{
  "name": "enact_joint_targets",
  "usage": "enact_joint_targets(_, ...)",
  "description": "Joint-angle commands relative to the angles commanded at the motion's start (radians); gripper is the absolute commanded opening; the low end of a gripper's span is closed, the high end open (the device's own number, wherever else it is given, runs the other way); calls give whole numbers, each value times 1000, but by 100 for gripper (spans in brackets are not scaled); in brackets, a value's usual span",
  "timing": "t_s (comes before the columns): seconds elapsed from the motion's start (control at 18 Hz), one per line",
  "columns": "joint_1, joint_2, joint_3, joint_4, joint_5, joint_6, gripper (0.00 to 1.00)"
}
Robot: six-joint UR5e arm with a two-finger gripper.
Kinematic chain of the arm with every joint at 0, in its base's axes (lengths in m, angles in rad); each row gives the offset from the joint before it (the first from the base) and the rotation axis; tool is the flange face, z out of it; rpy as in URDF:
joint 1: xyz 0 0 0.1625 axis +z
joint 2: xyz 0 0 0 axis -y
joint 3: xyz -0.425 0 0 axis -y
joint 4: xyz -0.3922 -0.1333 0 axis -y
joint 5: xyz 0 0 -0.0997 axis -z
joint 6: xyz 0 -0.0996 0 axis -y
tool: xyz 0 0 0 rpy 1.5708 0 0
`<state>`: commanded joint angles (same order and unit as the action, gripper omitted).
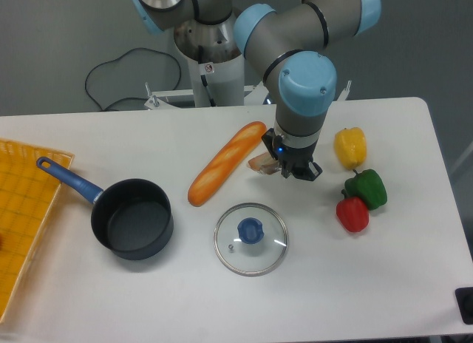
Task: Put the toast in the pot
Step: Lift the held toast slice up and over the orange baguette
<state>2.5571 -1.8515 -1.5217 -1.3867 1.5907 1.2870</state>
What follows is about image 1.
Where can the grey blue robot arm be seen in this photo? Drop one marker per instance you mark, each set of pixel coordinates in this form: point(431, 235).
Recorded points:
point(285, 50)

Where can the black corner device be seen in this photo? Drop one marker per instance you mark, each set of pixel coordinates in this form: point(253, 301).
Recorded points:
point(464, 297)

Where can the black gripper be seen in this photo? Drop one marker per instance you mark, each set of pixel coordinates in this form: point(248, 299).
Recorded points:
point(294, 161)

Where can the dark blue saucepan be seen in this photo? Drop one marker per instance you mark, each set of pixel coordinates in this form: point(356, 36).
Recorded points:
point(132, 218)

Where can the glass pot lid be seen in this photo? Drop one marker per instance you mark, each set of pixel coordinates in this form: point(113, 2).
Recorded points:
point(251, 239)

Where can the orange baguette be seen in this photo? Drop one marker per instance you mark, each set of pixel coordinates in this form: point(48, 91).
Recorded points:
point(218, 170)

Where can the green bell pepper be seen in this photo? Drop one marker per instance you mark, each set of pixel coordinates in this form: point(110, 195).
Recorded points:
point(369, 187)

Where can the toast slice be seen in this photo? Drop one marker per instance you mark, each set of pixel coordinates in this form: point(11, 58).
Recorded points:
point(264, 164)

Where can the yellow woven basket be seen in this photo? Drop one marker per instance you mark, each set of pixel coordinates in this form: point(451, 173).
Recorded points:
point(27, 197)

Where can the red bell pepper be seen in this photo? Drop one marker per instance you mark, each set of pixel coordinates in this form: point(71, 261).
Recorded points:
point(352, 213)

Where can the yellow bell pepper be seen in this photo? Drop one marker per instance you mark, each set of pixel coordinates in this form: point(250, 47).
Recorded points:
point(350, 146)

